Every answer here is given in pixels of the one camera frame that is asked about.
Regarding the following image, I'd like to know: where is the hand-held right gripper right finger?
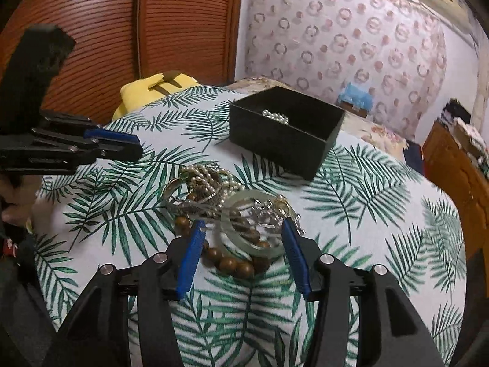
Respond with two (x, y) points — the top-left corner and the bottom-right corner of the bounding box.
(281, 218), (446, 367)

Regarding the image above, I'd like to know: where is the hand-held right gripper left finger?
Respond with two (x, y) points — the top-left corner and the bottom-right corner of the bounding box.
(42, 220), (207, 367)

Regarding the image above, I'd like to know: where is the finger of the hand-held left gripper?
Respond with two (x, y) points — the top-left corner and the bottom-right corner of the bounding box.
(38, 109), (140, 146)
(0, 134), (144, 177)

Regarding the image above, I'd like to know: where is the brown wooden bead bracelet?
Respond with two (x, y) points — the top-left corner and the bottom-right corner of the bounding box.
(174, 206), (274, 280)

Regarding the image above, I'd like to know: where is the pale green jade bangle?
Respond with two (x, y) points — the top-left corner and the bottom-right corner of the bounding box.
(219, 189), (291, 257)

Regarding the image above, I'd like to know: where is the silver chain bracelet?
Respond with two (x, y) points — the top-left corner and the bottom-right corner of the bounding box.
(250, 195), (306, 235)

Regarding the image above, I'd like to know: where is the silver bangle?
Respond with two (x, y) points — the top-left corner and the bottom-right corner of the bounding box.
(164, 178), (200, 215)

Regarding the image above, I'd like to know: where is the black jewelry box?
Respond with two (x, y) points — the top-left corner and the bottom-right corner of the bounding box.
(228, 86), (346, 181)

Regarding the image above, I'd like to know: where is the person's left hand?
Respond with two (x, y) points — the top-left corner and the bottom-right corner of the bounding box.
(0, 176), (37, 238)

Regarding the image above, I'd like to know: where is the yellow plush toy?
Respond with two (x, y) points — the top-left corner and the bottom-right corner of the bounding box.
(112, 71), (199, 121)

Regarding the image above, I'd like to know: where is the green leaf print tablecloth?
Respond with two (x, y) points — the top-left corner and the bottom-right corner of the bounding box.
(32, 86), (469, 367)

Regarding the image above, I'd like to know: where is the small brown cardboard box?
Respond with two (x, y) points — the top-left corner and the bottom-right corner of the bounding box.
(340, 100), (369, 118)

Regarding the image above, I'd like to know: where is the blue plastic bag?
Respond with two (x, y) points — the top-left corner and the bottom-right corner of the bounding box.
(338, 82), (373, 109)

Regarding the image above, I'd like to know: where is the long wooden cabinet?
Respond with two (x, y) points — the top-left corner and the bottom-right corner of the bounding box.
(422, 120), (489, 261)

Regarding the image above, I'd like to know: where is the cardboard box with patterned cloth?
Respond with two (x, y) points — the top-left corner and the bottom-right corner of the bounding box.
(453, 117), (489, 169)

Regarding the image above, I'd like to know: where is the stack of folded clothes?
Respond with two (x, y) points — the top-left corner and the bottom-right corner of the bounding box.
(439, 99), (472, 127)

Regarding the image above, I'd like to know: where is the circle print sheer curtain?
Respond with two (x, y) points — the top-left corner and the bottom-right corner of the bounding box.
(242, 0), (447, 131)

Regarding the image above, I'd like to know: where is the small pearl bracelet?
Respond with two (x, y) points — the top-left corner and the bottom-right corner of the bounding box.
(262, 109), (290, 125)

